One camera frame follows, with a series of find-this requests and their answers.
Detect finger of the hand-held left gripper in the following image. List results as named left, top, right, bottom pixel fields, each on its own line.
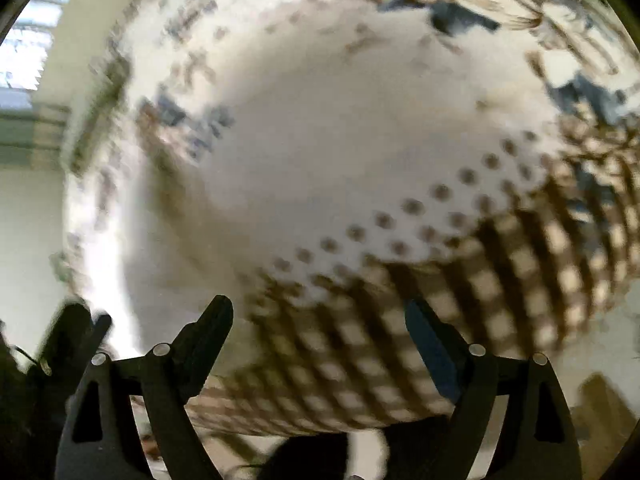
left=26, top=301, right=113, bottom=401

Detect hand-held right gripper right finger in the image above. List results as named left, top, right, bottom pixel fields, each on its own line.
left=404, top=299, right=584, bottom=480

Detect white brown patterned pants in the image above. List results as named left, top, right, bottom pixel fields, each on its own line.
left=49, top=0, right=640, bottom=437

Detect bright window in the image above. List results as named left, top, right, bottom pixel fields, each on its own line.
left=0, top=0, right=96, bottom=92

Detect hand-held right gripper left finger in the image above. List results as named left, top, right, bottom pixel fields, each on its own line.
left=55, top=295, right=234, bottom=480

